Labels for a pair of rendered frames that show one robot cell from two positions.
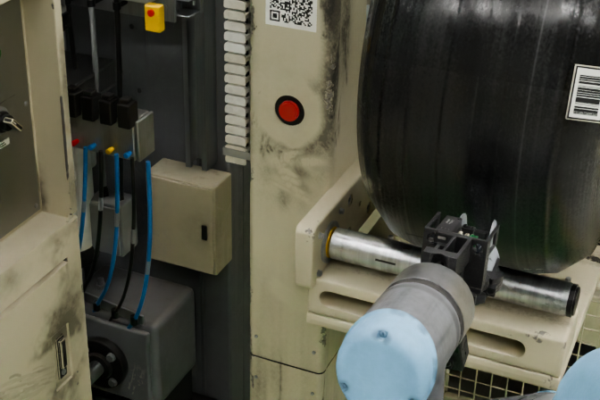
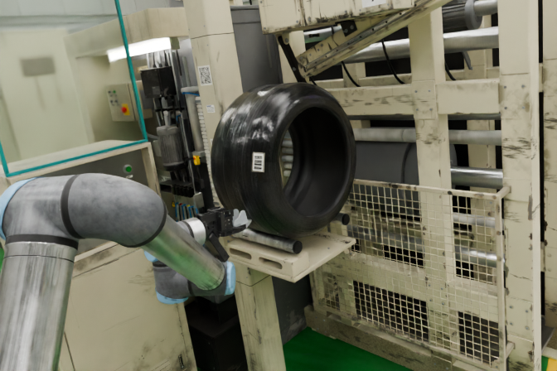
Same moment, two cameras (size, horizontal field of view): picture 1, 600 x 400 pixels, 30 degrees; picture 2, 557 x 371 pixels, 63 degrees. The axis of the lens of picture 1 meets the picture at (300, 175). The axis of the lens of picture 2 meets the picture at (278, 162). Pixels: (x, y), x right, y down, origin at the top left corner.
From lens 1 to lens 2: 0.94 m
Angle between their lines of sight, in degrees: 26
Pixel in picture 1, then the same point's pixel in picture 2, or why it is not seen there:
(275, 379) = (239, 289)
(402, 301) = not seen: hidden behind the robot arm
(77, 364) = not seen: hidden behind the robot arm
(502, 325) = (274, 257)
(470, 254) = (217, 217)
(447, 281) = (192, 222)
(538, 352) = (285, 267)
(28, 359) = (144, 271)
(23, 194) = not seen: hidden behind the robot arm
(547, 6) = (245, 134)
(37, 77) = (150, 178)
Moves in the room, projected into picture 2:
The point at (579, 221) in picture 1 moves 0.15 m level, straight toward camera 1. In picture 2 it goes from (274, 211) to (244, 228)
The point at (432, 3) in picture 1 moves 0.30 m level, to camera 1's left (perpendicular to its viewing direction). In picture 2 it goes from (220, 137) to (147, 142)
